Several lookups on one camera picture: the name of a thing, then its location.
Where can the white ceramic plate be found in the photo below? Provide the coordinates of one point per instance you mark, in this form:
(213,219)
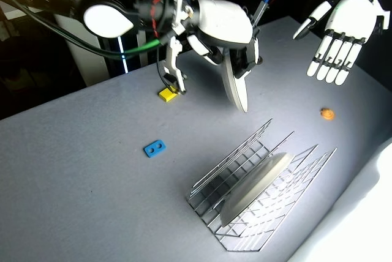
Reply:
(254,188)
(240,93)

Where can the yellow rectangular block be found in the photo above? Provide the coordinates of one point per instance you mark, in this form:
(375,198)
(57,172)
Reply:
(167,95)

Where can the blue block with two holes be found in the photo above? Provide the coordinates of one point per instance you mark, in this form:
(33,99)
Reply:
(155,149)

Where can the small orange toy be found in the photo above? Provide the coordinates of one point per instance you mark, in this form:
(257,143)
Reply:
(327,114)

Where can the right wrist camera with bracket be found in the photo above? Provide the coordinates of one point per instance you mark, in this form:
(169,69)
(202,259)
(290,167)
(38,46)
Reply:
(173,57)

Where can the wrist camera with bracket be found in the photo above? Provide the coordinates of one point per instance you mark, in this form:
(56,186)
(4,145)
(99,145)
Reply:
(386,18)
(173,57)

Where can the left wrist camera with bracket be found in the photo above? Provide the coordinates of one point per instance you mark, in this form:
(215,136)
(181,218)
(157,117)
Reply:
(386,18)

